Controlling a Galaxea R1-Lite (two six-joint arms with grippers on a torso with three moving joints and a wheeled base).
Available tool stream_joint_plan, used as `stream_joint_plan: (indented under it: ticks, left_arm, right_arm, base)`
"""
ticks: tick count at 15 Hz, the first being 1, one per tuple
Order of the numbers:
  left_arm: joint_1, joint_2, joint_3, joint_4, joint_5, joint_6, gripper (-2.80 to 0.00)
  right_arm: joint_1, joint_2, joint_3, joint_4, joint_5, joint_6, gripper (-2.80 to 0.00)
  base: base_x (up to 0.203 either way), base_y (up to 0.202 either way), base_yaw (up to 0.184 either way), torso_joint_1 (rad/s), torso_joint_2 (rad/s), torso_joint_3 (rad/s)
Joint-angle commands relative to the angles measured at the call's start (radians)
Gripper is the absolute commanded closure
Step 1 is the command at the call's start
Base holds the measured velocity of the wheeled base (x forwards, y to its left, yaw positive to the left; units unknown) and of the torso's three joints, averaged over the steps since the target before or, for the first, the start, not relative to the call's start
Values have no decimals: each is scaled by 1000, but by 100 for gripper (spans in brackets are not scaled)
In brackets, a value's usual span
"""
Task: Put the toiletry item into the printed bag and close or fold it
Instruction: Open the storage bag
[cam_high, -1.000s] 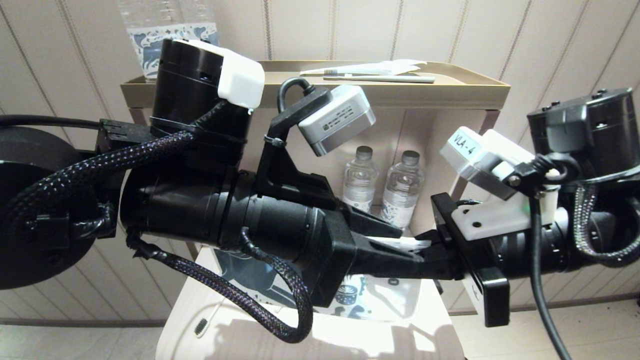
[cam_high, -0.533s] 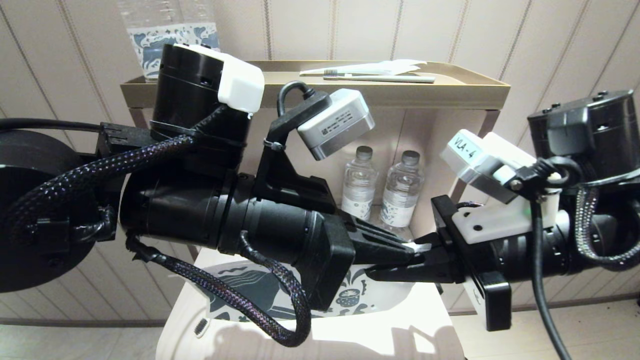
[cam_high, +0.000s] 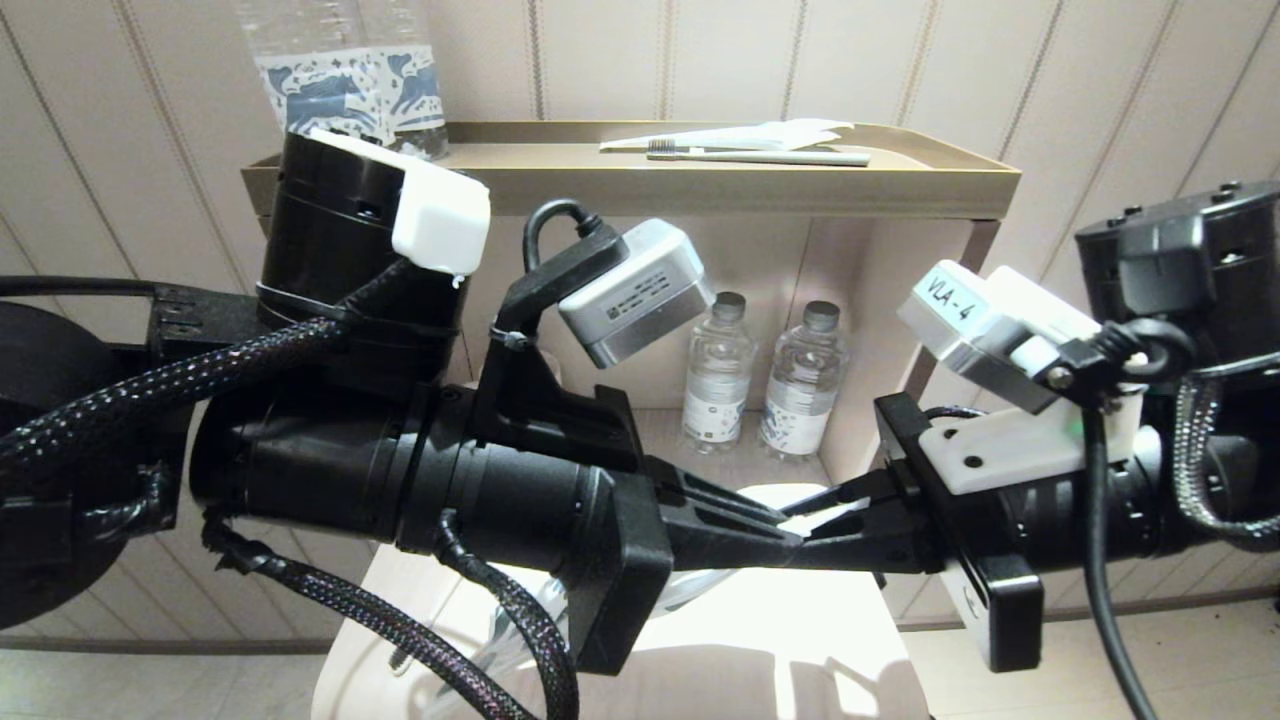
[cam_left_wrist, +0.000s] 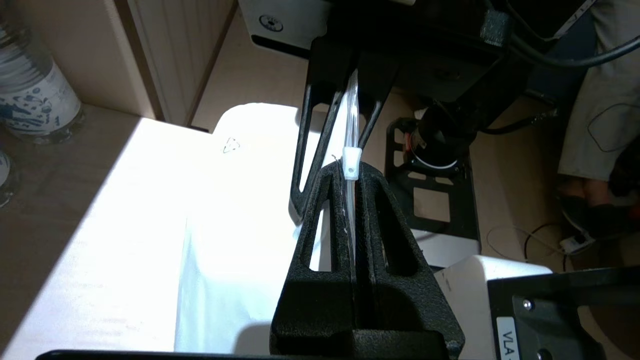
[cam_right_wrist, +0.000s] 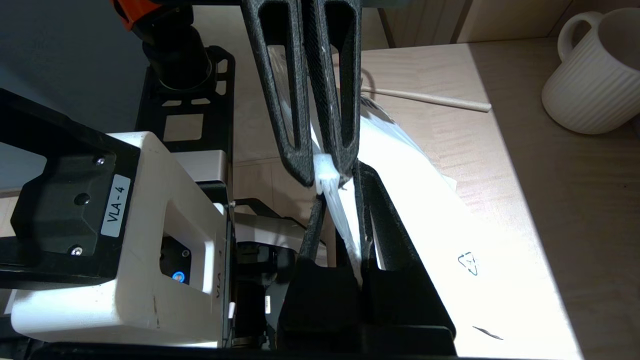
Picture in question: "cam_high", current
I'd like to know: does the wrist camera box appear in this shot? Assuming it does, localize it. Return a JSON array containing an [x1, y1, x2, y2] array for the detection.
[[897, 260, 1101, 413], [558, 220, 716, 369]]

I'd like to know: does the smooth black right camera cable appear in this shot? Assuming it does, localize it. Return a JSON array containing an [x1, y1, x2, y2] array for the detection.
[[1045, 320, 1196, 720]]

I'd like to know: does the white paper wrapper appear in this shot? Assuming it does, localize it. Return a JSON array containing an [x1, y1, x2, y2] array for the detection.
[[600, 119, 856, 153]]

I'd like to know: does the small clear water bottle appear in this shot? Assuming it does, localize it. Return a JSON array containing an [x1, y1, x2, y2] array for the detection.
[[760, 300, 851, 463], [682, 292, 758, 456]]

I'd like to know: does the braided right arm cable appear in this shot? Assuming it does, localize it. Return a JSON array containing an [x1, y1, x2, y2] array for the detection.
[[1175, 375, 1280, 551]]

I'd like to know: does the large blue-label water bottle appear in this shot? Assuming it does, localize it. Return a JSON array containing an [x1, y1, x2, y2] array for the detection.
[[235, 0, 401, 146], [365, 0, 451, 161]]

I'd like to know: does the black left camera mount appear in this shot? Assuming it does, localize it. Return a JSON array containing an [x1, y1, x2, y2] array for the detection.
[[475, 235, 646, 471]]

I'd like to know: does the white blue horse-print bag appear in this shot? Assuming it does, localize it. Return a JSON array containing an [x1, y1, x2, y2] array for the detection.
[[460, 485, 871, 720]]

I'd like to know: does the braided left arm cable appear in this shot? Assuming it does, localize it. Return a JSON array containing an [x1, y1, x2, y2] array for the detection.
[[0, 318, 581, 720]]

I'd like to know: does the smooth black camera cable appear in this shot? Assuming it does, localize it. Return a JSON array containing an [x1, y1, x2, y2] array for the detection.
[[0, 198, 601, 299], [1045, 320, 1196, 720]]

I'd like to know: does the beige open shelf cabinet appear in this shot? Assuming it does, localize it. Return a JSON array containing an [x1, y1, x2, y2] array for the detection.
[[455, 215, 1001, 501]]

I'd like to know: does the grey toothbrush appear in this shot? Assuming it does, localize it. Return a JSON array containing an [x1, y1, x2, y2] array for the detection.
[[648, 140, 871, 168]]

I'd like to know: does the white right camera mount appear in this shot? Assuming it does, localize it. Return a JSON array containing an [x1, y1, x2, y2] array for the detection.
[[918, 385, 1146, 496]]

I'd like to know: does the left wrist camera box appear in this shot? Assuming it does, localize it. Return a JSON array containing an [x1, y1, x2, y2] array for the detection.
[[558, 220, 716, 369]]

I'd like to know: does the braided arm cable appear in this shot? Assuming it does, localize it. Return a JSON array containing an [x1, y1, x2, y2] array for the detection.
[[1175, 375, 1280, 551], [0, 318, 581, 720]]

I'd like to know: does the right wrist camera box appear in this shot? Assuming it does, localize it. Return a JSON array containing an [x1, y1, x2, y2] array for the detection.
[[897, 260, 1101, 413]]

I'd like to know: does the smooth black left camera cable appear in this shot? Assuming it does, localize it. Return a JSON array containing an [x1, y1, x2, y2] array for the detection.
[[0, 198, 601, 299]]

